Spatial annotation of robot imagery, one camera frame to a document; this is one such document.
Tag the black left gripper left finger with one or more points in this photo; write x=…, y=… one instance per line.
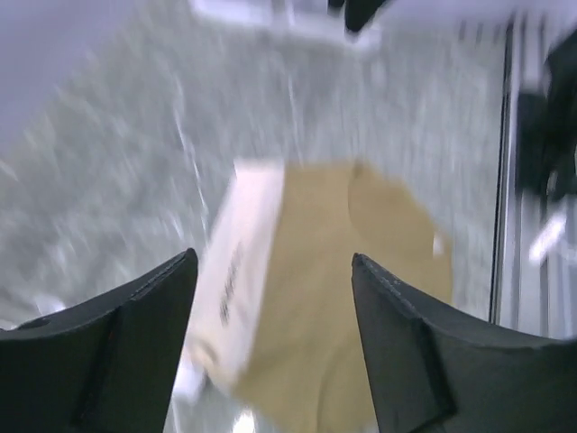
x=105, y=365

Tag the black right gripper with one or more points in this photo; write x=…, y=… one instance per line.
x=356, y=13

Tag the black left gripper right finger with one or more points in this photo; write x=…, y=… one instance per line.
x=434, y=368

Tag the olive and cream underwear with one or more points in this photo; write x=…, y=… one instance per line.
x=273, y=321

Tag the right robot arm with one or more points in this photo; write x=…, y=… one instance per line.
x=545, y=145

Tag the aluminium mounting rail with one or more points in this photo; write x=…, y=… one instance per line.
x=533, y=281

